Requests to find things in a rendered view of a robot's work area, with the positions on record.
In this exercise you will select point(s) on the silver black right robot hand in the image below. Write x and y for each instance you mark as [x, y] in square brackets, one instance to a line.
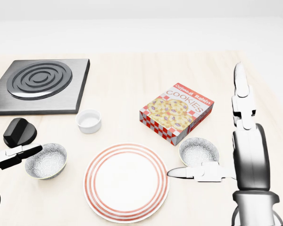
[250, 153]

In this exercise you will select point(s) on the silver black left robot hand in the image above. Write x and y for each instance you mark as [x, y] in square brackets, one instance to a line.
[11, 154]

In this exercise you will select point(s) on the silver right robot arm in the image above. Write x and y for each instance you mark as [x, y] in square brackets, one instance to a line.
[255, 208]

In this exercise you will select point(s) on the patterned grey bowl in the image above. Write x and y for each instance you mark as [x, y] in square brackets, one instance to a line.
[48, 162]
[198, 150]

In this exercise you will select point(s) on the flat dark stove plate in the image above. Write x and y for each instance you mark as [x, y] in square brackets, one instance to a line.
[39, 84]

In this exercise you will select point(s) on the white plate with red rings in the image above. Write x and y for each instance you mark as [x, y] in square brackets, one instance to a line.
[126, 182]

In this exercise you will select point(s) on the round black knob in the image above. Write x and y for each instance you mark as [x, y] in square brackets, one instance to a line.
[19, 131]

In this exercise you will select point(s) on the cookie box red white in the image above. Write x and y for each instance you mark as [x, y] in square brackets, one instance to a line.
[177, 113]

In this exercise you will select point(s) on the small white ramekin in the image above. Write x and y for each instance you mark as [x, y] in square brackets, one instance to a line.
[88, 121]

